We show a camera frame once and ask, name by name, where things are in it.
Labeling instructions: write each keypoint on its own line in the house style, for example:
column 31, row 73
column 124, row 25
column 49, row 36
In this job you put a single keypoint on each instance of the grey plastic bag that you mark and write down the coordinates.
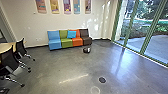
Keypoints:
column 87, row 50

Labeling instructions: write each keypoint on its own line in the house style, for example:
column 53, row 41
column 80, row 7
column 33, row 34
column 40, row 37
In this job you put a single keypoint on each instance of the brown sofa seat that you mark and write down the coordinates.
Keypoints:
column 86, row 40

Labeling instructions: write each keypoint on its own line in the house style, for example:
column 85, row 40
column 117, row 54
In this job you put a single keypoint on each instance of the orange sofa seat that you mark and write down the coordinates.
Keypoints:
column 77, row 41

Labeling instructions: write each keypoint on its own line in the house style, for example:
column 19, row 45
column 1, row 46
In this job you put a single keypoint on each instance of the light blue cushion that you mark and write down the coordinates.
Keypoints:
column 71, row 34

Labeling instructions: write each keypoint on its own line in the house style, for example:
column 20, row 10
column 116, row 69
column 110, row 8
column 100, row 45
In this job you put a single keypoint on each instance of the green sofa seat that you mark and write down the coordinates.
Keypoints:
column 66, row 42

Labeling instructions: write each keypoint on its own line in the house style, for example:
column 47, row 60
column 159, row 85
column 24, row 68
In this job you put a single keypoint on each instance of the blue sofa seat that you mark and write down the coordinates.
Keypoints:
column 54, row 42

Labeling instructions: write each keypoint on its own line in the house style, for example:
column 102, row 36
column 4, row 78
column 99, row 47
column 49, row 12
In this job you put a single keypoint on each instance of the dark round floor cover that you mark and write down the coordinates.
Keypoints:
column 102, row 80

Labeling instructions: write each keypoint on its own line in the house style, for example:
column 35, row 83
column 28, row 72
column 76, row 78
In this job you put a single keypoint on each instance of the green hedge outdoors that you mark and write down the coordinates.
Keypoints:
column 133, row 31

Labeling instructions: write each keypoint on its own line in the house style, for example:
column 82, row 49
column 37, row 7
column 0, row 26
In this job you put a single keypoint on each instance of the round wooden table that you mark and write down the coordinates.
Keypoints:
column 6, row 47

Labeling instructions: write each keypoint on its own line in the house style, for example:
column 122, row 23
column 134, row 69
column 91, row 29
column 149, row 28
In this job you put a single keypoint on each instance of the pink wall poster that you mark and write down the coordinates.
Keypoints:
column 88, row 6

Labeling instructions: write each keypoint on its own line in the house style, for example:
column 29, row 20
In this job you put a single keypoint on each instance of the light blue wall poster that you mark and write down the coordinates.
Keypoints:
column 76, row 6

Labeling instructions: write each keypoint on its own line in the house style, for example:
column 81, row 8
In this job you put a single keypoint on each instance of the yellow wall poster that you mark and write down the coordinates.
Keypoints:
column 54, row 6

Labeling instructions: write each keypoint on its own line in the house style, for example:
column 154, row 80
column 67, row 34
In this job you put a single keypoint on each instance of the salmon wall poster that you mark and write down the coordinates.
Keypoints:
column 41, row 6

